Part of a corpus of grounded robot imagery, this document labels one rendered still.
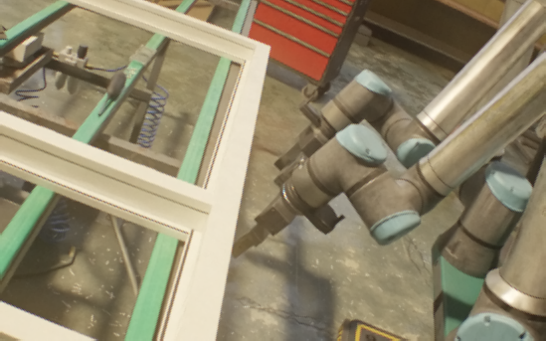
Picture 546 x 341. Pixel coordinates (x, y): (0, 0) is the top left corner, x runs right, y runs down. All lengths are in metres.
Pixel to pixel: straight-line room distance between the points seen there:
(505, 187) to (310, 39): 3.17
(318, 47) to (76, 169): 3.69
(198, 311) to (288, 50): 3.98
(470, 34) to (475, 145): 8.07
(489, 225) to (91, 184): 1.03
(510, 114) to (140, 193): 0.65
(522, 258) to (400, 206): 0.24
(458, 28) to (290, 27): 4.81
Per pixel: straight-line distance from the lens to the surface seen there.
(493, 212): 1.64
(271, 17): 4.71
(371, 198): 1.11
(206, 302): 0.80
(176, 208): 1.02
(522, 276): 1.04
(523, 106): 1.14
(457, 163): 1.18
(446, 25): 9.09
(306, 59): 4.65
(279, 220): 1.19
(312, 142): 1.54
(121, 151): 1.32
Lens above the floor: 1.43
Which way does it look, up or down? 23 degrees down
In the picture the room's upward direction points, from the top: 24 degrees clockwise
